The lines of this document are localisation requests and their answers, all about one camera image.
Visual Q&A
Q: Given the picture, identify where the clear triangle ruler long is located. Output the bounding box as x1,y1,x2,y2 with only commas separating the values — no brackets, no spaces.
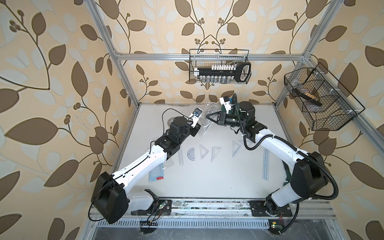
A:
211,146,222,163

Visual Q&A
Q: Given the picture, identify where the black wire basket right wall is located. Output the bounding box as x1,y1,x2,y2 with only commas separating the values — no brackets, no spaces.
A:
284,63,366,131

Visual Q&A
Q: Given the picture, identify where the black wire basket back wall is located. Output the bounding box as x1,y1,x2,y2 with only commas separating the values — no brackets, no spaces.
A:
189,49,252,85

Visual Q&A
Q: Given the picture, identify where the black wire basket wall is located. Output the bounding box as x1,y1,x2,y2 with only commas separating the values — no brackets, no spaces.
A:
284,63,366,131
189,49,252,85

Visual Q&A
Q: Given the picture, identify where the clear protractor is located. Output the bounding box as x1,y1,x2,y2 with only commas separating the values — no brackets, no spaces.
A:
187,148,196,161

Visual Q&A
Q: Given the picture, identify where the clear triangle ruler small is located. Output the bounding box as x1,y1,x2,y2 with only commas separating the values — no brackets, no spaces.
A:
200,145,209,160

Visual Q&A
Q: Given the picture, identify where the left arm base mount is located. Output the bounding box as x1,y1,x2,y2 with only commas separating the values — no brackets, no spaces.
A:
128,189,173,216

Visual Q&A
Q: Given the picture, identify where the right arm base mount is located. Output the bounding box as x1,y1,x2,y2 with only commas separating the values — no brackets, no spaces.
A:
249,200,293,217

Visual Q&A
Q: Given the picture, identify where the clear bag of screws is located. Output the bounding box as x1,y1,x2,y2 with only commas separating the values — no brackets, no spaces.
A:
198,102,222,137

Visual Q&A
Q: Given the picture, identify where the aluminium frame post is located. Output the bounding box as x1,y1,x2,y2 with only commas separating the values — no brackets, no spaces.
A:
85,0,140,109
274,0,344,108

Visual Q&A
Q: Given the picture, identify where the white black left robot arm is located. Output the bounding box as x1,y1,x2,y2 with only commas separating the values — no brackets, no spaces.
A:
91,114,201,224

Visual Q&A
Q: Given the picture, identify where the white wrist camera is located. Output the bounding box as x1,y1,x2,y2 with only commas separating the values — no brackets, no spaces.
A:
219,96,235,114
188,108,203,128

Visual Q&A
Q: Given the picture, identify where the clear straight ruler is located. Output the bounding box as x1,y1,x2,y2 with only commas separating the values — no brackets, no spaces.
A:
178,148,184,166

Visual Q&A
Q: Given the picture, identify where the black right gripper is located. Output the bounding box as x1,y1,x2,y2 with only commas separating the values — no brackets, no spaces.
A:
207,111,246,129

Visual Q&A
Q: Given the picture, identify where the clear packing tape roll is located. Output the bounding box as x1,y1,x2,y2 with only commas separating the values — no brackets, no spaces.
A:
167,118,175,126

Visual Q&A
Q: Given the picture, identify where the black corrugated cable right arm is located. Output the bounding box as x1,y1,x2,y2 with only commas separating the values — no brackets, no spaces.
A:
232,92,339,235

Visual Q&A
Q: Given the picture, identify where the blue ruler set pouch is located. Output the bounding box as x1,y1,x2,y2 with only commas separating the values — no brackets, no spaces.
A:
149,164,164,182

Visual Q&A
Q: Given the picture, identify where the black socket bit holder set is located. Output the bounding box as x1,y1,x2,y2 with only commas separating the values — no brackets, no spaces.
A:
193,62,252,84

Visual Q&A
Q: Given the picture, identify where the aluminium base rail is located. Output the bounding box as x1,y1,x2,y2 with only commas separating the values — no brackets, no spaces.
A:
118,198,337,221

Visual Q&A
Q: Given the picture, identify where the green pipe wrench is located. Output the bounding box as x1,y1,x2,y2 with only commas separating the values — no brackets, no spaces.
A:
283,162,292,186

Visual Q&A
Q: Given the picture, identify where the blue straight ruler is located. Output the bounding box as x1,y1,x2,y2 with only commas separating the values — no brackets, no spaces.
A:
262,149,270,181

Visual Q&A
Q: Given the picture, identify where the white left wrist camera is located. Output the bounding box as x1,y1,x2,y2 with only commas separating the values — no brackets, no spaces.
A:
188,108,203,128

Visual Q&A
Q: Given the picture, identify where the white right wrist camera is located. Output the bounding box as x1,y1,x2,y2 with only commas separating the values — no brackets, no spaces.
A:
219,96,235,114

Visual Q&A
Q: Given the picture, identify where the aluminium frame post back left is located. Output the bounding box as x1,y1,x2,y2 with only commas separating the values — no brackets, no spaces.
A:
85,0,140,109

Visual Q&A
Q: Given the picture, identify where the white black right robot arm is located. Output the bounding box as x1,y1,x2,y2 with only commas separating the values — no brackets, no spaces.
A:
206,98,339,216

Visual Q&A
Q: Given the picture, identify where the aluminium frame post back right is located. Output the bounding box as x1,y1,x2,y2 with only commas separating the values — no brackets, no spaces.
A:
274,0,344,108

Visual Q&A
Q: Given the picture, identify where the dark tool in right basket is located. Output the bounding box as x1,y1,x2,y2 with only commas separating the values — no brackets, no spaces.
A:
294,88,322,106

